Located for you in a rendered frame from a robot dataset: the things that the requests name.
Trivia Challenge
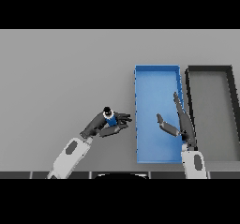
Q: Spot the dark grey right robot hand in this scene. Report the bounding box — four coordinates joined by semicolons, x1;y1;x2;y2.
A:
156;92;199;151

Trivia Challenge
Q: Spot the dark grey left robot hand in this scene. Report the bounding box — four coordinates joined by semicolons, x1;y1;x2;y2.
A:
79;111;133;141

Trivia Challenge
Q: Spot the blue pipe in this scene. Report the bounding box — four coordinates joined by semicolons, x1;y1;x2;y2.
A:
102;106;118;127

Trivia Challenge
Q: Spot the dark grey bin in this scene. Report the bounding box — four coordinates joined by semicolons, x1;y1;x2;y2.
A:
184;65;240;163

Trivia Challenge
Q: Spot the blue bin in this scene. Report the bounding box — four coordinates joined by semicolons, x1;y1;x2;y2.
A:
134;64;188;164

